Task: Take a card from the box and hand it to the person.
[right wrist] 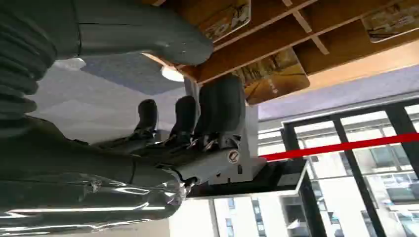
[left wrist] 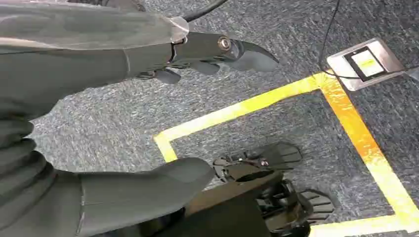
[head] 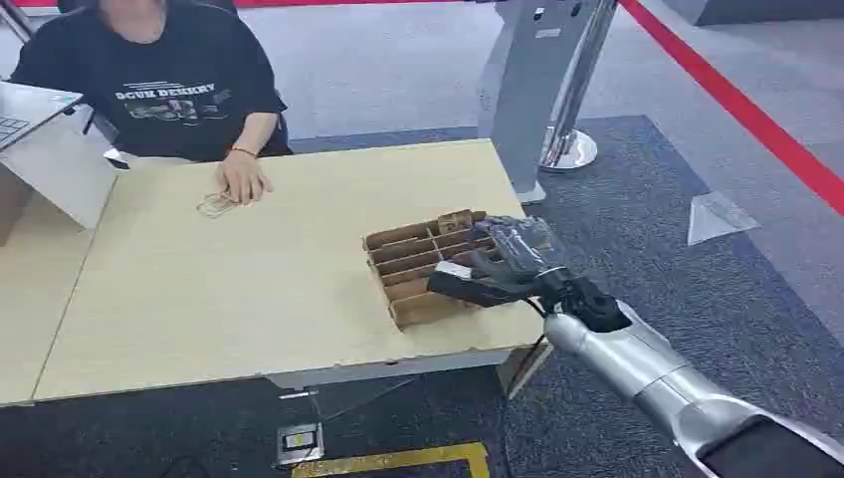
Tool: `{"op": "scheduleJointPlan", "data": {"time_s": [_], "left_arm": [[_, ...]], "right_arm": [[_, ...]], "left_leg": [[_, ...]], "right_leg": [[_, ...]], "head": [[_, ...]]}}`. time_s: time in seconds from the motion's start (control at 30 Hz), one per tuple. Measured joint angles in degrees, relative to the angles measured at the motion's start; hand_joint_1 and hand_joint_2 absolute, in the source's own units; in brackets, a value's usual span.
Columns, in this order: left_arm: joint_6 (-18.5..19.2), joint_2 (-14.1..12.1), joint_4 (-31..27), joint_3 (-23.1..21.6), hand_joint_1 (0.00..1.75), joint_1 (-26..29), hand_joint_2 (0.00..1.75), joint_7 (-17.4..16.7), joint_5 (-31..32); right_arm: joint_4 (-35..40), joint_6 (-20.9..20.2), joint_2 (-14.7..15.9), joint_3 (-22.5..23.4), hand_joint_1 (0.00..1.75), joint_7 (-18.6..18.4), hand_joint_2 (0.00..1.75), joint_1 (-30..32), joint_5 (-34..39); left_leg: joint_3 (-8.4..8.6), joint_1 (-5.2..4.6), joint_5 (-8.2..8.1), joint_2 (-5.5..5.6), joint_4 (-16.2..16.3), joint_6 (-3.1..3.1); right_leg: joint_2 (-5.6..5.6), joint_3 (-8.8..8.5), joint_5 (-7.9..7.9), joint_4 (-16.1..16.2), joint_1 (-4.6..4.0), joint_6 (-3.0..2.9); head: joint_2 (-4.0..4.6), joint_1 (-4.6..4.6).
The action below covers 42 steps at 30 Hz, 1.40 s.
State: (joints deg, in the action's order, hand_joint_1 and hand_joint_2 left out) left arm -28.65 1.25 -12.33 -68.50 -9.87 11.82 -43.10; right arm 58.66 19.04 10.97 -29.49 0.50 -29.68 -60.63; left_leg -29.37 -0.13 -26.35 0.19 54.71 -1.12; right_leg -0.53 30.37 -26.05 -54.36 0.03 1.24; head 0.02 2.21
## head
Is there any floor socket box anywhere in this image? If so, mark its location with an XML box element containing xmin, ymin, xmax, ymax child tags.
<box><xmin>277</xmin><ymin>422</ymin><xmax>325</xmax><ymax>466</ymax></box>

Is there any chrome stanchion post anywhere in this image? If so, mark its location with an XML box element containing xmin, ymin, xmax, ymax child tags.
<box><xmin>538</xmin><ymin>0</ymin><xmax>619</xmax><ymax>173</ymax></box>

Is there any silver laptop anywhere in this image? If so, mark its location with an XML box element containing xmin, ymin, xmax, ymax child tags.
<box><xmin>0</xmin><ymin>81</ymin><xmax>85</xmax><ymax>152</ymax></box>

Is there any pale laptop stand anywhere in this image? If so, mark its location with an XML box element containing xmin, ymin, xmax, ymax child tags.
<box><xmin>0</xmin><ymin>105</ymin><xmax>121</xmax><ymax>231</ymax></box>

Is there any person's hand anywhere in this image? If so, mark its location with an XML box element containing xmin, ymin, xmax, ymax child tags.
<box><xmin>214</xmin><ymin>149</ymin><xmax>275</xmax><ymax>207</ymax></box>

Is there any pale wooden desk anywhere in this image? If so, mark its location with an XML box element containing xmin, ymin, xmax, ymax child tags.
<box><xmin>0</xmin><ymin>138</ymin><xmax>553</xmax><ymax>407</ymax></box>

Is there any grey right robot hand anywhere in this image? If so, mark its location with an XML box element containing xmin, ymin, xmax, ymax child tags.
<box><xmin>427</xmin><ymin>215</ymin><xmax>573</xmax><ymax>310</ymax></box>

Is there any grey kiosk stand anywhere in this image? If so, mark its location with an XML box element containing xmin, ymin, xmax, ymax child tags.
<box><xmin>476</xmin><ymin>0</ymin><xmax>604</xmax><ymax>205</ymax></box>

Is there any wooden card box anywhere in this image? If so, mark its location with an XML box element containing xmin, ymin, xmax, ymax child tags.
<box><xmin>362</xmin><ymin>209</ymin><xmax>503</xmax><ymax>331</ymax></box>

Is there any person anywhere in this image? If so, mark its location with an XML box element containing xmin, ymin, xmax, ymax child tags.
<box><xmin>9</xmin><ymin>0</ymin><xmax>294</xmax><ymax>207</ymax></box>

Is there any grey floor arrow sticker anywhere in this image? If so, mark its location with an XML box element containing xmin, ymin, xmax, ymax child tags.
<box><xmin>687</xmin><ymin>191</ymin><xmax>760</xmax><ymax>247</ymax></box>

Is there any white card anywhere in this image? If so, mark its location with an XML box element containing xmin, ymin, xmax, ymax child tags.
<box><xmin>435</xmin><ymin>260</ymin><xmax>474</xmax><ymax>281</ymax></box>

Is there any red barrier belt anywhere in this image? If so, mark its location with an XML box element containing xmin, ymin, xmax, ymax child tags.
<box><xmin>618</xmin><ymin>0</ymin><xmax>844</xmax><ymax>218</ymax></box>

